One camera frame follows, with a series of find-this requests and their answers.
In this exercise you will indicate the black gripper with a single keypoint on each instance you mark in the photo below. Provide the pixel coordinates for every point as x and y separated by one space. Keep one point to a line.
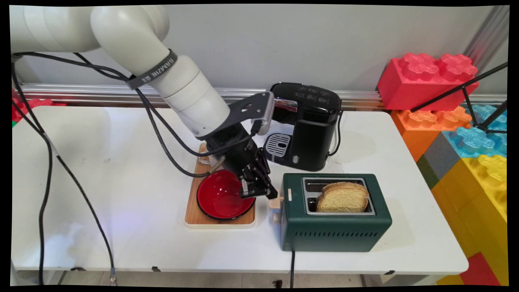
237 150

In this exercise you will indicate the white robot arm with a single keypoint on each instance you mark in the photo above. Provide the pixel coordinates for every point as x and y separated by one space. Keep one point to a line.
134 40

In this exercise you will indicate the beige toaster lever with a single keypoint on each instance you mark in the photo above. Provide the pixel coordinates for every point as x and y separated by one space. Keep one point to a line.
276 200

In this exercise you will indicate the red bowl with black rim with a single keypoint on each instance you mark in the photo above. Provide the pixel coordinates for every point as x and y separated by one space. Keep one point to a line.
219 198

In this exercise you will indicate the white enamel mug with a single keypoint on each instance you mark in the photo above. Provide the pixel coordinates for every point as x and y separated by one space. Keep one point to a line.
204 156

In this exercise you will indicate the wooden tray with white rim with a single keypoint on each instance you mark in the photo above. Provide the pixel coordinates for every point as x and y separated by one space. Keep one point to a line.
194 215

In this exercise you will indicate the black coffee machine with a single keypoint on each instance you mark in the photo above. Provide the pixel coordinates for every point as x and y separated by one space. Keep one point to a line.
314 129

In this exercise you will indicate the bread slice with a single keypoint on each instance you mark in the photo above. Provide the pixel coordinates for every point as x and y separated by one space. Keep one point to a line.
344 198

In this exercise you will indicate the green toaster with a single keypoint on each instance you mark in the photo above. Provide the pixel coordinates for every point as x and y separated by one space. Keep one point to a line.
336 227

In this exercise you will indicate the dark green toy brick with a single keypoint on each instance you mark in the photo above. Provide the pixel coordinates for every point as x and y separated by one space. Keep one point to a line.
426 172

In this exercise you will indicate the big orange toy brick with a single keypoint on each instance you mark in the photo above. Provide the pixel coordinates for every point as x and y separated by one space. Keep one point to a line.
421 129

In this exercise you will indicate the big grey toy brick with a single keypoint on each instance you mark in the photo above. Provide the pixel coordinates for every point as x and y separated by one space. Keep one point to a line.
440 158

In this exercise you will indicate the big red toy brick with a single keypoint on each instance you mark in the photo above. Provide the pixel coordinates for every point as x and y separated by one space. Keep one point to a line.
421 85

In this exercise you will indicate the big yellow toy brick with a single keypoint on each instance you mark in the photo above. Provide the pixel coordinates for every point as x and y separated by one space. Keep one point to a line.
474 202

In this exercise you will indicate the big blue toy brick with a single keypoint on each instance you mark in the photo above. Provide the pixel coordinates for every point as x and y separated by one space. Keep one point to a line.
478 140

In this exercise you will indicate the black tripod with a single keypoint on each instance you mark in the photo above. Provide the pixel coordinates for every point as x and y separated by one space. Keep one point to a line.
466 95

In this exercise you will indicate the small red toy brick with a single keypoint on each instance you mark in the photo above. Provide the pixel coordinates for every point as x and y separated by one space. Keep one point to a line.
480 271

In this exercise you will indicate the red toy brick behind table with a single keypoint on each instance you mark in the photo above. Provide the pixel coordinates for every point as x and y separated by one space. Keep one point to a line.
28 105

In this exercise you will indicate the aluminium wall rail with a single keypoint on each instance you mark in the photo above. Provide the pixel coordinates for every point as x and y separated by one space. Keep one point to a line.
81 92

